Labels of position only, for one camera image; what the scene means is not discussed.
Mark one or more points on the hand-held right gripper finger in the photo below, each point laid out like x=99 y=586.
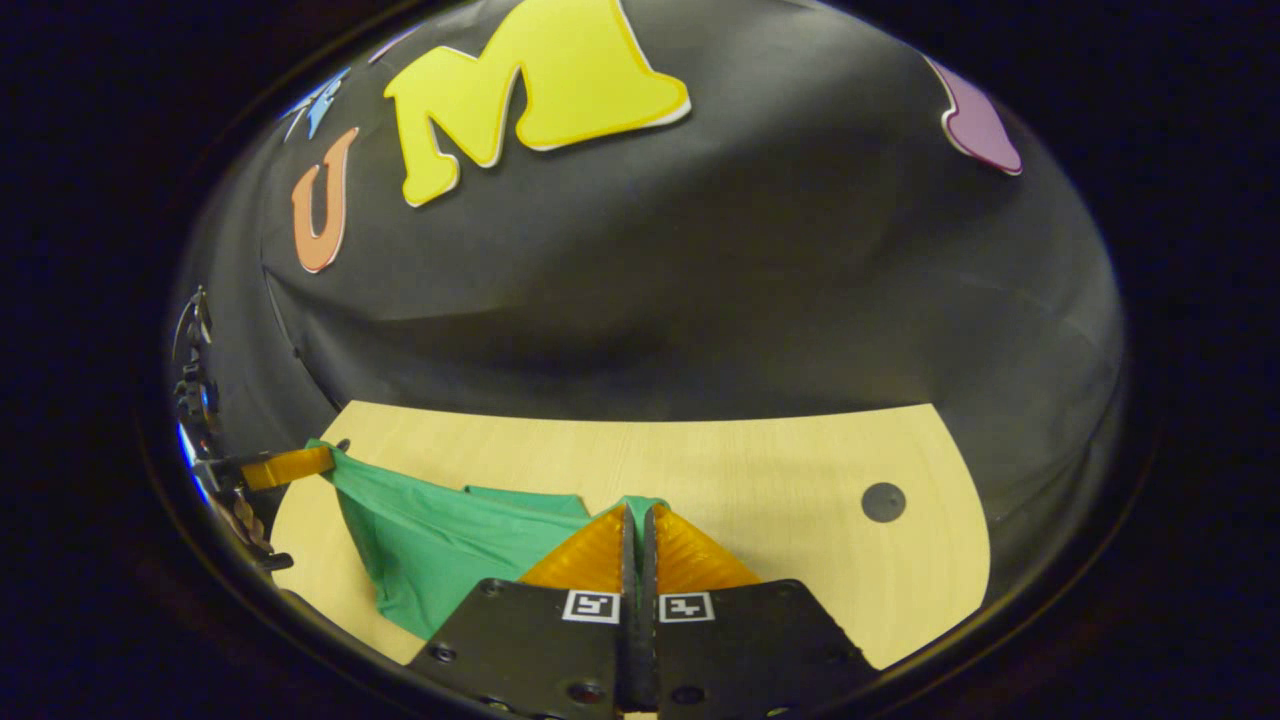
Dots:
x=649 y=555
x=630 y=555

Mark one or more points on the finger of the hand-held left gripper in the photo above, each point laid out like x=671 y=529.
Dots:
x=285 y=467

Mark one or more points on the green T-shirt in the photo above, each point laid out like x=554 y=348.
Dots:
x=440 y=550

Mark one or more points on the black backdrop cloth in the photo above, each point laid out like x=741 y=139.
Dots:
x=750 y=250

